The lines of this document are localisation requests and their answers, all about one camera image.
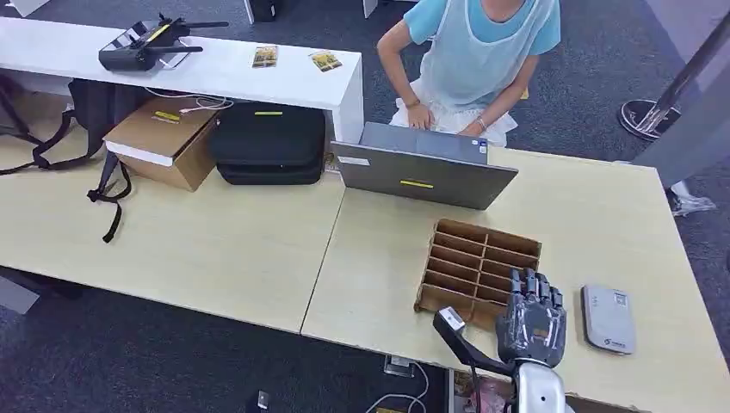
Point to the floor power outlet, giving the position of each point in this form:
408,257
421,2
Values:
398,366

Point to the wooden compartment card box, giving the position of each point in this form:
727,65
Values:
473,268

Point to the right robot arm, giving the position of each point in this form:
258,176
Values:
539,390

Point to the white shelf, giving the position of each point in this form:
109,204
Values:
228,74

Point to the metal stanchion post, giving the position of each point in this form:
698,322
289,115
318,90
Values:
656,111

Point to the white card reader device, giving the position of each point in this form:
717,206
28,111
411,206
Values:
608,319

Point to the person's left hand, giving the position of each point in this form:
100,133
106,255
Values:
472,128

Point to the clear plastic wrap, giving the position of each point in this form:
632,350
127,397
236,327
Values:
691,202

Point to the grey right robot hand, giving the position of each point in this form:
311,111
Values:
533,325

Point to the grey laptop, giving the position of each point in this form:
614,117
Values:
422,176

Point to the yellow printed card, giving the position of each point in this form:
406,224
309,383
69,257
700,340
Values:
265,57
325,61

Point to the person's right hand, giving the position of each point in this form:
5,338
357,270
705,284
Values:
421,117

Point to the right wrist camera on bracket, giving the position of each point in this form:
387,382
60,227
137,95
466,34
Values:
462,339

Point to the grey panel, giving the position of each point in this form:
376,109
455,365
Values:
696,137

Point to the black remote controller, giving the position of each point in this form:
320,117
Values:
139,48

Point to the black carrying case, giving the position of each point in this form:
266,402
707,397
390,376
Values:
268,142

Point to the black backpack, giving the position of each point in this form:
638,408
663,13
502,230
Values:
102,111

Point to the person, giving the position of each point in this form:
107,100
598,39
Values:
479,51

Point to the cardboard box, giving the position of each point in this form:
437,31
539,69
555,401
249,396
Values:
162,142

